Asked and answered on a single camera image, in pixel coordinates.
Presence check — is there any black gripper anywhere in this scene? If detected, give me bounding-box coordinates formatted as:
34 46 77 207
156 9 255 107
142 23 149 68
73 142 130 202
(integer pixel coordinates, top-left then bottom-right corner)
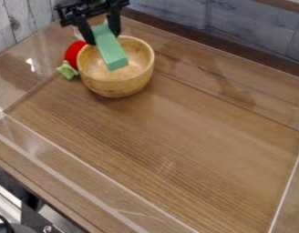
53 0 129 46

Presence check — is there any green rectangular block stick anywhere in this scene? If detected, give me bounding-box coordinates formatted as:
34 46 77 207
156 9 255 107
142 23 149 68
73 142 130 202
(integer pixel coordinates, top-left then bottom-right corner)
92 24 129 71

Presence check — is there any light wooden bowl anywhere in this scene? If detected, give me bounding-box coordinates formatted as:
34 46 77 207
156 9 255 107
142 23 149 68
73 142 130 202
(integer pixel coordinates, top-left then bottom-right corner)
76 35 156 98

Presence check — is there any red plush strawberry toy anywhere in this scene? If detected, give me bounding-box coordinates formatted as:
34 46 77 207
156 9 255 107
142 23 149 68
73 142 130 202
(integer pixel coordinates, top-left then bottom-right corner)
57 40 86 80

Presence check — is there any black table clamp mount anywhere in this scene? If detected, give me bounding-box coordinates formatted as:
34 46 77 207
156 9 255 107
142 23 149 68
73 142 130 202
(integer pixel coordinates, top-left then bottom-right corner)
19 203 62 233

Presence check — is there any black cable loop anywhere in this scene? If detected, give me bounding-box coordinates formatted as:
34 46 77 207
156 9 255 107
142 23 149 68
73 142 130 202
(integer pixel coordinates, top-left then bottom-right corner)
0 212 13 233

